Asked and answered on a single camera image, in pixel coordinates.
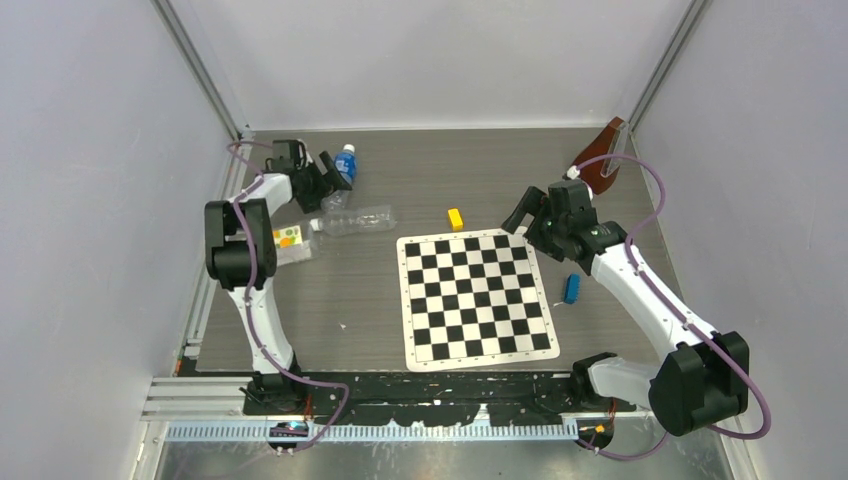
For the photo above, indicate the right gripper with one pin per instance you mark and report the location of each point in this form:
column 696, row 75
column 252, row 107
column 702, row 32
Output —
column 529, row 204

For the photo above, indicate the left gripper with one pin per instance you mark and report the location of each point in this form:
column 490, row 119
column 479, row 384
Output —
column 312, row 203

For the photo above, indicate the blue label water bottle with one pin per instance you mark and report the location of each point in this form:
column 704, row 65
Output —
column 345, row 164

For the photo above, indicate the fruit label plastic bottle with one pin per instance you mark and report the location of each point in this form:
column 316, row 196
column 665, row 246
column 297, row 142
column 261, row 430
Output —
column 294, row 243

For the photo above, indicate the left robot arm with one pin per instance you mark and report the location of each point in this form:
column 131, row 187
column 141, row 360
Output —
column 241, row 255

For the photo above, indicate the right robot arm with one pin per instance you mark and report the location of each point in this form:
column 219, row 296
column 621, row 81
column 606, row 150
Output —
column 699, row 380

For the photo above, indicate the clear plastic bottle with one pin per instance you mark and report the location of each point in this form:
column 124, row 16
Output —
column 344, row 222

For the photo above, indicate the yellow block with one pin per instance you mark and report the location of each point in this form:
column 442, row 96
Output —
column 455, row 219

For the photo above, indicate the brown wooden metronome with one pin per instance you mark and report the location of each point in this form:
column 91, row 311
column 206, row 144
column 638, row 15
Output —
column 600, row 176

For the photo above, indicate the blue brick toy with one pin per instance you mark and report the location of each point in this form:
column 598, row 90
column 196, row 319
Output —
column 571, row 289

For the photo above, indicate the checkerboard mat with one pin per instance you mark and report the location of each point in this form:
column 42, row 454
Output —
column 472, row 299

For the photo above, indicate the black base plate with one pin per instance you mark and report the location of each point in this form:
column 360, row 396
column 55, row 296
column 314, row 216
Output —
column 510, row 398

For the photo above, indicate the aluminium front rail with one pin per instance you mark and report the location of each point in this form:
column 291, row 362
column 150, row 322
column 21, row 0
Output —
column 301, row 431

